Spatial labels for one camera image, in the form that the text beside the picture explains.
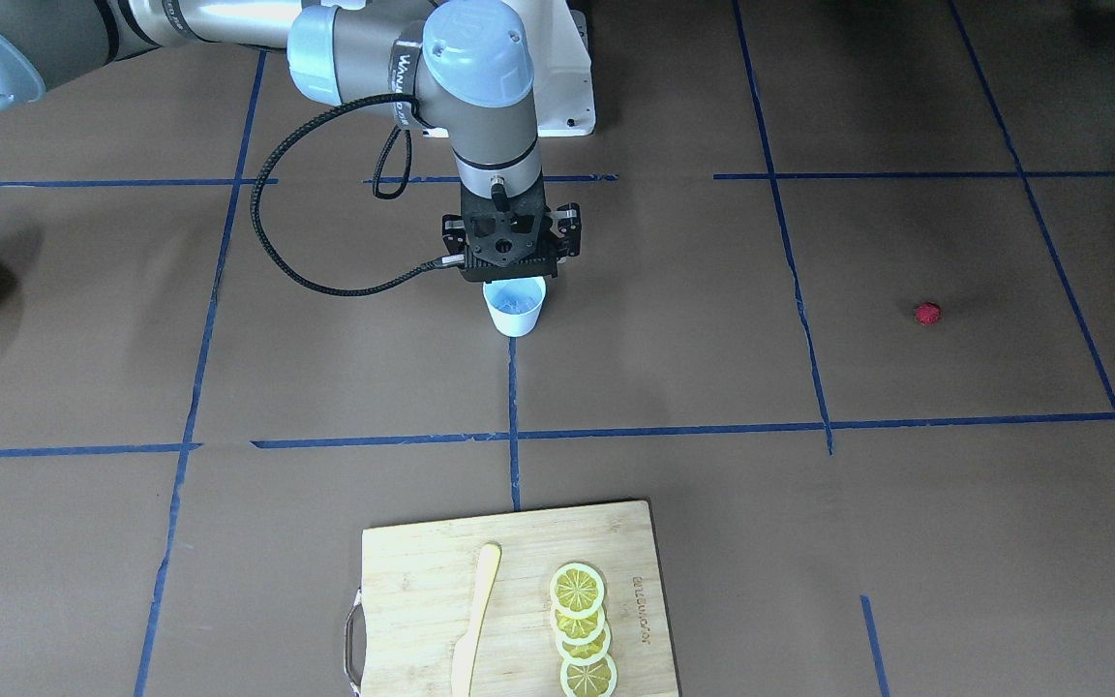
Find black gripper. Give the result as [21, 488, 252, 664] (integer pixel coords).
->
[439, 182, 583, 283]

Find red strawberry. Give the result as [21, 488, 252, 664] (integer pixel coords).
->
[913, 303, 944, 326]

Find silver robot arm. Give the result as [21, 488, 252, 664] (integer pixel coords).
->
[0, 1, 597, 283]

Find light blue paper cup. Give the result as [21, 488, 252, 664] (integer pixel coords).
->
[482, 277, 546, 337]

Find lemon slice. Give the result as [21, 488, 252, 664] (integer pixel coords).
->
[560, 654, 618, 697]
[550, 608, 607, 646]
[547, 561, 605, 621]
[555, 625, 612, 666]

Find wooden cutting board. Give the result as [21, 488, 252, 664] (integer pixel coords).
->
[346, 500, 678, 696]

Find yellow plastic knife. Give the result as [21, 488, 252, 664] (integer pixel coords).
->
[450, 542, 501, 696]

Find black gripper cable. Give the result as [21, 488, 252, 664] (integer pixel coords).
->
[250, 93, 467, 296]

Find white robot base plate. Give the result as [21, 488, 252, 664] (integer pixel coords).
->
[521, 1, 597, 138]

